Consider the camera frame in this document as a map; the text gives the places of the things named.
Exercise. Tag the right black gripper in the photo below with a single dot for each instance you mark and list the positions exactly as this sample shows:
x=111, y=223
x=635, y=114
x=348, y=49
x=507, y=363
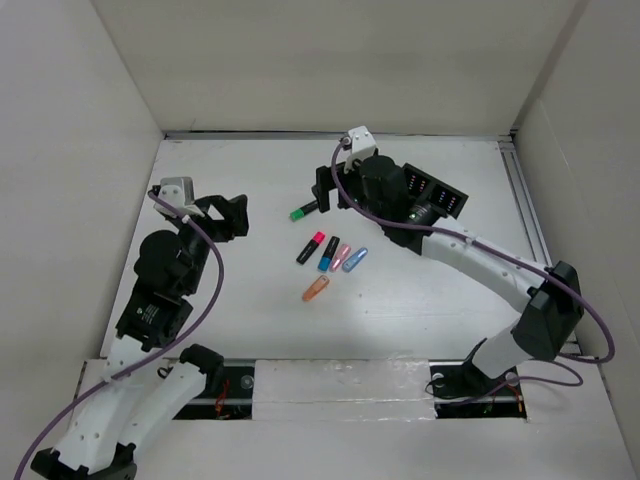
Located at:
x=325, y=181

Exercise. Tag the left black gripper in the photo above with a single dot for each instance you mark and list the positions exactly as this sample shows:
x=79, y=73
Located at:
x=232, y=222

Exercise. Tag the green cap black highlighter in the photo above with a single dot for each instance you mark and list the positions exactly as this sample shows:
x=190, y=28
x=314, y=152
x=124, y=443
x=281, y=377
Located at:
x=303, y=211

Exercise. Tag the pink cap black highlighter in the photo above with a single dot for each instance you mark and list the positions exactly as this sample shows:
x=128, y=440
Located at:
x=310, y=248

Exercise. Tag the pink translucent marker cap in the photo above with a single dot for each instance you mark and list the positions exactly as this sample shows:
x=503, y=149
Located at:
x=340, y=256

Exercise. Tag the blue cap black highlighter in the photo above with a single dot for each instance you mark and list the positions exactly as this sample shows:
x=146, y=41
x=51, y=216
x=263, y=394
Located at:
x=328, y=254

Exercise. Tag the blue translucent marker cap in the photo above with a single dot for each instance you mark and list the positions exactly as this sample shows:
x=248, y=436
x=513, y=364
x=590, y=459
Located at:
x=354, y=259

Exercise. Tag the orange translucent marker cap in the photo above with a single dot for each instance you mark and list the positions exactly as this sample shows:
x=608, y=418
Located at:
x=318, y=286

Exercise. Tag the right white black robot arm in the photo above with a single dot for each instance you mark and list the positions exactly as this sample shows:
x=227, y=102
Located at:
x=418, y=212

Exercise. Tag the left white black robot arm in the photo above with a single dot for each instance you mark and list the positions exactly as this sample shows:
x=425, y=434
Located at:
x=117, y=421

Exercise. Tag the black two-slot organizer box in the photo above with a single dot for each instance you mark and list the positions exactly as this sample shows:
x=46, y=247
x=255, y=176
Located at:
x=436, y=191

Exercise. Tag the white foam block front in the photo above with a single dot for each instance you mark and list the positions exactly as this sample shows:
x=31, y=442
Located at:
x=342, y=390

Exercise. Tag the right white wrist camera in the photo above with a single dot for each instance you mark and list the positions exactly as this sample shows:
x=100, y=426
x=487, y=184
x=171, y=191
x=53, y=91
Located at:
x=359, y=144

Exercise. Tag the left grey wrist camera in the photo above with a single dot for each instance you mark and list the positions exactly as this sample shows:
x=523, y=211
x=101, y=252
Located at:
x=177, y=192

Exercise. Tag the aluminium rail right side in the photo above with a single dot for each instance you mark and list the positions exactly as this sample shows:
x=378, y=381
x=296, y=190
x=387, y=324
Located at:
x=523, y=201

